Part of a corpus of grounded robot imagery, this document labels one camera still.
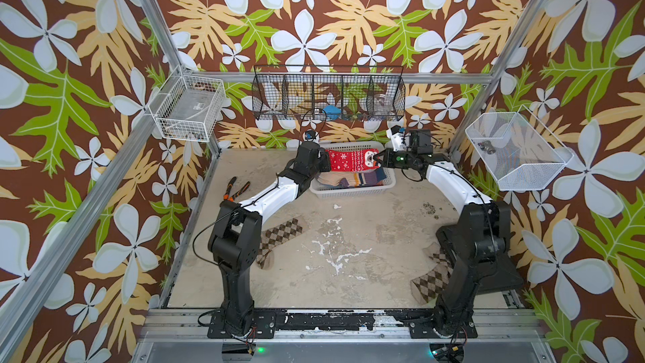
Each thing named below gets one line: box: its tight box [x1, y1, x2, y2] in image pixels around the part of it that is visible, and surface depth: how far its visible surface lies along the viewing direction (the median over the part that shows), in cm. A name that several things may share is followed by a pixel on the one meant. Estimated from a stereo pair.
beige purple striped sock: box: [316, 168, 388, 188], surface depth 107 cm
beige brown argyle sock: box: [256, 217, 304, 270], surface depth 93 cm
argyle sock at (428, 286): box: [409, 242, 454, 306], surface depth 84 cm
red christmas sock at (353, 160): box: [325, 148, 380, 172], surface depth 95 cm
